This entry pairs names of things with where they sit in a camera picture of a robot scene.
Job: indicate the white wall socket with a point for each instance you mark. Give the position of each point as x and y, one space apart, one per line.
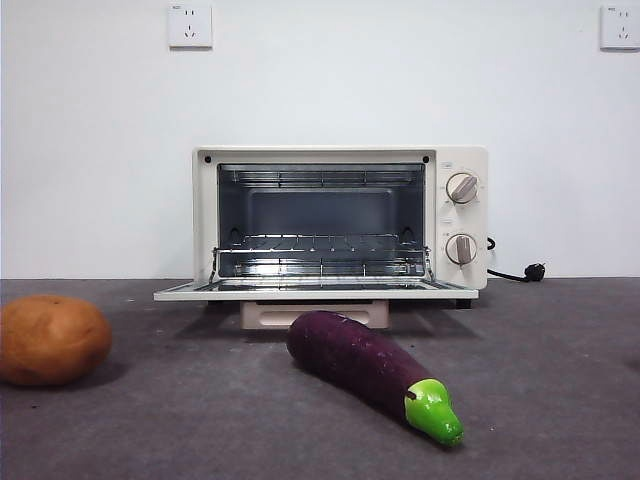
190 27
621 27

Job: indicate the beige oven knob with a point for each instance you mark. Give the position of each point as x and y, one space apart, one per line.
461 188
460 249

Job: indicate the purple eggplant with green stem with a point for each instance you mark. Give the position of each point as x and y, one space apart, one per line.
350 355

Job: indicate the white toaster oven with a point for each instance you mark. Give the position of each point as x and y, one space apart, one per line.
460 220

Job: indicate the brown potato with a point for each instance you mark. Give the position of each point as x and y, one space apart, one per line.
50 340

